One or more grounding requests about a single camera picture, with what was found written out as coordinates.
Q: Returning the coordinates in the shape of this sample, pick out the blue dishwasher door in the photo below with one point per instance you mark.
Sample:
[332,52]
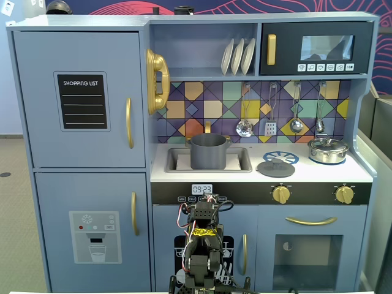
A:
[165,220]

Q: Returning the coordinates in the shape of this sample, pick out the blue fridge door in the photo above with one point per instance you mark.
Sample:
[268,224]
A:
[55,196]
[36,92]

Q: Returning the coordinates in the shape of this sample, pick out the digital clock display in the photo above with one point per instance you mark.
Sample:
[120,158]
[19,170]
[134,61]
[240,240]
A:
[201,189]

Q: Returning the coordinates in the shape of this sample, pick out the gray pot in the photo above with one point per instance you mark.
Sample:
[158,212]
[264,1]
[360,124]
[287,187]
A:
[208,153]

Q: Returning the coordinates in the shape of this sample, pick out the steel slotted spatula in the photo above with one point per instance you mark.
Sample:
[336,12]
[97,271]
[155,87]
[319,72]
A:
[270,128]

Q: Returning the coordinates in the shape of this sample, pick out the white toy plate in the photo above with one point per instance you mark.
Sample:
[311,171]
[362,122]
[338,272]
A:
[248,55]
[237,56]
[227,58]

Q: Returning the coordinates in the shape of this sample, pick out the black helmet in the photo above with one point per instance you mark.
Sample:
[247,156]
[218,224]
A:
[58,6]

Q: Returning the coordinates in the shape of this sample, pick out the gold stove knob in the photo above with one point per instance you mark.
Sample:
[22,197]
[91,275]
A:
[281,194]
[344,194]

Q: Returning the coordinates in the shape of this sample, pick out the steel ladle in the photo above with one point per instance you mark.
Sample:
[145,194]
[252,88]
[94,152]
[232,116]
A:
[296,126]

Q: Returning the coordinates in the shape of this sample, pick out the blue oven door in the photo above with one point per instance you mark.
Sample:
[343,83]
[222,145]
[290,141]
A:
[266,226]

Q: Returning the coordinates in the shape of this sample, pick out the gold toy phone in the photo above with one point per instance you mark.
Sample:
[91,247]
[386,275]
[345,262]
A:
[159,64]

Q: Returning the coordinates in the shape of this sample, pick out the gray sink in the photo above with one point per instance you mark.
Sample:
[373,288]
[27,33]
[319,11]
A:
[171,159]

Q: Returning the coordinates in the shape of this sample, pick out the gray lid with knob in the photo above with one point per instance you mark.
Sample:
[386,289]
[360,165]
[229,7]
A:
[275,170]

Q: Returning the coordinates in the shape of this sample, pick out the blue lower fridge door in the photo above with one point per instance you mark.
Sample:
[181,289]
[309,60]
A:
[55,196]

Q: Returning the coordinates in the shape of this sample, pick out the blue toy kitchen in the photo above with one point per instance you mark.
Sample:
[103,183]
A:
[92,23]

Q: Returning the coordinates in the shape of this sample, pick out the shiny steel pot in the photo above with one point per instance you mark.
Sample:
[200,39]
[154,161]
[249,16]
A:
[327,155]

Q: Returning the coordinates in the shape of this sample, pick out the black dishwasher decal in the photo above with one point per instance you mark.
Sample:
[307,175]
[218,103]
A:
[179,245]

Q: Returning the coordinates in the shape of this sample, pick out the steel spoon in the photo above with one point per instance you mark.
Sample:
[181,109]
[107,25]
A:
[320,126]

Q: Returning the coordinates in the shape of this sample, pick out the gray water dispenser panel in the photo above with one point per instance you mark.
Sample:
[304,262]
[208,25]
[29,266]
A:
[79,248]

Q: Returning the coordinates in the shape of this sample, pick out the black shopping list board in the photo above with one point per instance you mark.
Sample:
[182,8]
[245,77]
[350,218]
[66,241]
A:
[81,101]

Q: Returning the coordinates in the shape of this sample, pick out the black round object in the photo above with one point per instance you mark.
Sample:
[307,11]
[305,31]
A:
[183,10]

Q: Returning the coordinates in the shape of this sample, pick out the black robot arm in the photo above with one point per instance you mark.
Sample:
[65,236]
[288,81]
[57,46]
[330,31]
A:
[202,248]

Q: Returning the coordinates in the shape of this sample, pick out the blue upper fridge door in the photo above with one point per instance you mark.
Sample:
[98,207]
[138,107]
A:
[36,92]

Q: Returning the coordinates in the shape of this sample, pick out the steel skimmer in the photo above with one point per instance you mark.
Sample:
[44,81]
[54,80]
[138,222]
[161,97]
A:
[244,128]

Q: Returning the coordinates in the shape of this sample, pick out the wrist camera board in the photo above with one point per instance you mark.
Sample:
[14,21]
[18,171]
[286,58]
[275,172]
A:
[209,197]

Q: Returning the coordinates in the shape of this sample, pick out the gold faucet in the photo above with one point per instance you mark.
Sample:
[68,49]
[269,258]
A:
[208,127]

